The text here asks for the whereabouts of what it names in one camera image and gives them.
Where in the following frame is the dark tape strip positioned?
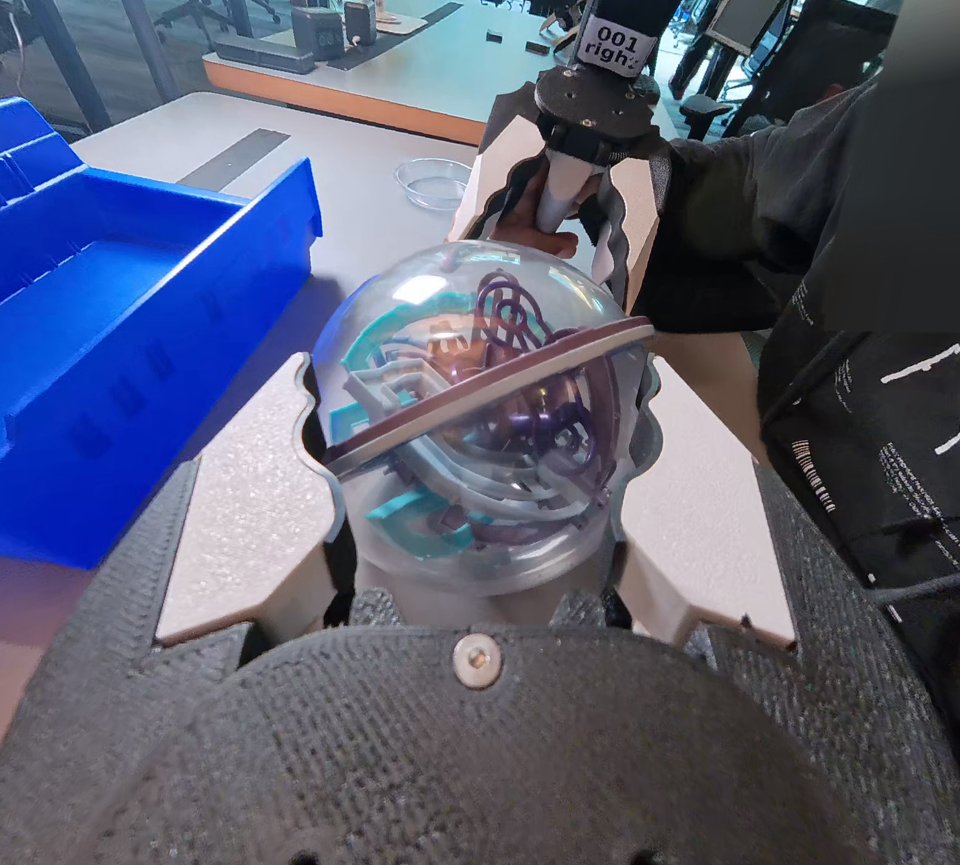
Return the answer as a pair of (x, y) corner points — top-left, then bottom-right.
(180, 129), (291, 191)

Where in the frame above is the black power strip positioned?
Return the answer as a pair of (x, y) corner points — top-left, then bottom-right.
(213, 33), (318, 74)

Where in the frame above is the clear plastic maze ball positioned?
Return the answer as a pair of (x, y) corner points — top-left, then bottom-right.
(311, 240), (657, 596)

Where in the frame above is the black printed hoodie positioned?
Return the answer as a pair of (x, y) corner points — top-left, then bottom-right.
(758, 55), (960, 746)

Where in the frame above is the person's right forearm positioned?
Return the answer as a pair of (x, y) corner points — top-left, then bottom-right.
(638, 78), (886, 334)

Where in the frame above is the clear plastic dish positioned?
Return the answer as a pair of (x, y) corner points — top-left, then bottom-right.
(395, 157), (475, 214)

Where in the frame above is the black box device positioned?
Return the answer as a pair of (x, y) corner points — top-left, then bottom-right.
(293, 0), (379, 53)

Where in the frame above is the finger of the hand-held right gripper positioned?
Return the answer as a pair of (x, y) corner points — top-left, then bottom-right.
(447, 115), (544, 254)
(593, 145), (673, 311)

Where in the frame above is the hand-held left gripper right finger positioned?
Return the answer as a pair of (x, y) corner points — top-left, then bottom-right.
(612, 355), (798, 650)

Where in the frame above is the person's right hand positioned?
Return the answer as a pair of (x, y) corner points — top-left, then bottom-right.
(492, 198), (580, 260)

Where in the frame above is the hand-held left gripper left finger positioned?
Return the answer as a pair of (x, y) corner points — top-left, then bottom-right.
(155, 351), (354, 646)

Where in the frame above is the blue plastic bin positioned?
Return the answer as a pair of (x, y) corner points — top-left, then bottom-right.
(0, 96), (324, 569)

